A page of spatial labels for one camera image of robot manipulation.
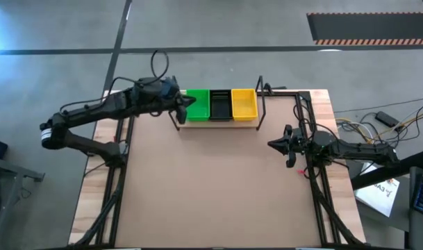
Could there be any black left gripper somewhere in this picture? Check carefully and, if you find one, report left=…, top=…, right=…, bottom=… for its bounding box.
left=160, top=76, right=197, bottom=125

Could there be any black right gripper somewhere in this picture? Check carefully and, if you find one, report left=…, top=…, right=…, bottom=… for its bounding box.
left=267, top=124, right=308, bottom=169

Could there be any green plastic basket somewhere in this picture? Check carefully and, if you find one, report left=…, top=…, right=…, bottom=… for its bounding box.
left=185, top=88, right=211, bottom=122

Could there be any black plastic basket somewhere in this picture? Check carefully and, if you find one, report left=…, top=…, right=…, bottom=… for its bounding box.
left=209, top=89, right=233, bottom=122

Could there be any yellow plastic basket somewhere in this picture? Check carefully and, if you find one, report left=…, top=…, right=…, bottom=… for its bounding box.
left=231, top=88, right=259, bottom=122

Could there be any white printed booklet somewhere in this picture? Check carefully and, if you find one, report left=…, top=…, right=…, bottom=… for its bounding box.
left=353, top=162, right=401, bottom=219

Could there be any black power adapter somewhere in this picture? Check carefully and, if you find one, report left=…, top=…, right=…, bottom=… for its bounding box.
left=375, top=110, right=401, bottom=128

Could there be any black diagonal bar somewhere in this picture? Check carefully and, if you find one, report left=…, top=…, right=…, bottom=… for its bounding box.
left=349, top=150, right=423, bottom=191

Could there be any black floor mat hazard stripe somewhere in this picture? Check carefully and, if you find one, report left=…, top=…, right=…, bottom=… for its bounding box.
left=306, top=12, right=423, bottom=46

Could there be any grey metal stand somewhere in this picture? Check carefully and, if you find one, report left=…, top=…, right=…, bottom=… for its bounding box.
left=0, top=155, right=46, bottom=250

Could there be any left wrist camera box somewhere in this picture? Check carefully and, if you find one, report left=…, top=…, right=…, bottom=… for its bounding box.
left=161, top=76, right=179, bottom=102

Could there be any black metal shelf end frame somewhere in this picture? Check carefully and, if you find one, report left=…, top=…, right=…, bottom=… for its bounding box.
left=256, top=75, right=269, bottom=131
left=168, top=110, right=181, bottom=132

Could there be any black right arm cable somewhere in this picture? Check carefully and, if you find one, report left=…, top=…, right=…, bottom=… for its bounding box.
left=293, top=100, right=339, bottom=140

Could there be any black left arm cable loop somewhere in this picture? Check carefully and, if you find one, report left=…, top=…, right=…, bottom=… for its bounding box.
left=150, top=49, right=170, bottom=84

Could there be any black aluminium rig frame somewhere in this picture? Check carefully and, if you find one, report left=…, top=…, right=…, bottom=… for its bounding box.
left=67, top=83, right=368, bottom=249

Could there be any yellow cable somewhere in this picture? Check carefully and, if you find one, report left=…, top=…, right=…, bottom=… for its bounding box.
left=334, top=113, right=423, bottom=140

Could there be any thin black floor cable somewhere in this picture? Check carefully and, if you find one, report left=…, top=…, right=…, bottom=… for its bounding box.
left=334, top=98, right=423, bottom=114

